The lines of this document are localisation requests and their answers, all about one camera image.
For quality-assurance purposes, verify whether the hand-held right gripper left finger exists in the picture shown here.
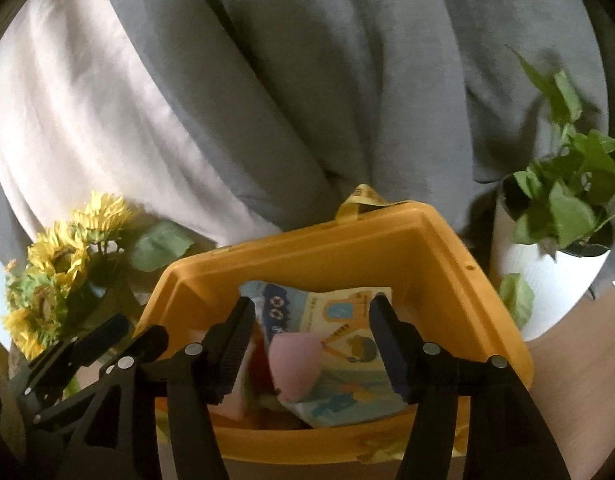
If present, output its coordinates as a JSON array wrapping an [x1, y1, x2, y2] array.
[[62, 296, 258, 480]]

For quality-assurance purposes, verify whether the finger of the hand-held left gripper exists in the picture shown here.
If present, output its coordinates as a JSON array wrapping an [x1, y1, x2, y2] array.
[[32, 324, 169, 425], [12, 314, 134, 401]]

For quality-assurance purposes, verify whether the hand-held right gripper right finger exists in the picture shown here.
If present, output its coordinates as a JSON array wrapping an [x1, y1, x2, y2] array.
[[368, 294, 571, 480]]

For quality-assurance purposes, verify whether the red fuzzy plush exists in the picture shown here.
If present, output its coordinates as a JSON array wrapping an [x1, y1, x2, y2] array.
[[250, 345, 273, 396]]

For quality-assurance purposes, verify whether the printed cloth book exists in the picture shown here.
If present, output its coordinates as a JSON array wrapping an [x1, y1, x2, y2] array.
[[239, 280, 413, 429]]

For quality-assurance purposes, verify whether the pink egg-shaped sponge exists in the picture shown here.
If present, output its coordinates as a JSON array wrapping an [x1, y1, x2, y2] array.
[[268, 331, 324, 402]]

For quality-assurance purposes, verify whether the orange basket with yellow handles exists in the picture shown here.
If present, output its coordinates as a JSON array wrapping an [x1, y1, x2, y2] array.
[[135, 185, 534, 466]]

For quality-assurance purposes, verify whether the artificial sunflower bouquet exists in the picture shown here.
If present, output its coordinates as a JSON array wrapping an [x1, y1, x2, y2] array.
[[2, 191, 196, 361]]

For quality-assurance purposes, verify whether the white plant pot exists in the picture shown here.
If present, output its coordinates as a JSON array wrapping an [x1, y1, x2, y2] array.
[[490, 172, 613, 343]]

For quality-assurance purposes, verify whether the white curtain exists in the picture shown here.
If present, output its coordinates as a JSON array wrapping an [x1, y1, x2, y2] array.
[[0, 0, 283, 281]]

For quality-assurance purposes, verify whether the green leafy plant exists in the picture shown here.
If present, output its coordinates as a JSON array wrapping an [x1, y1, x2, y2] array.
[[497, 45, 615, 331]]

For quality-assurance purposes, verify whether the grey curtain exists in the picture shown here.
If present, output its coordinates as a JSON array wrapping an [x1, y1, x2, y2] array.
[[0, 0, 615, 301]]

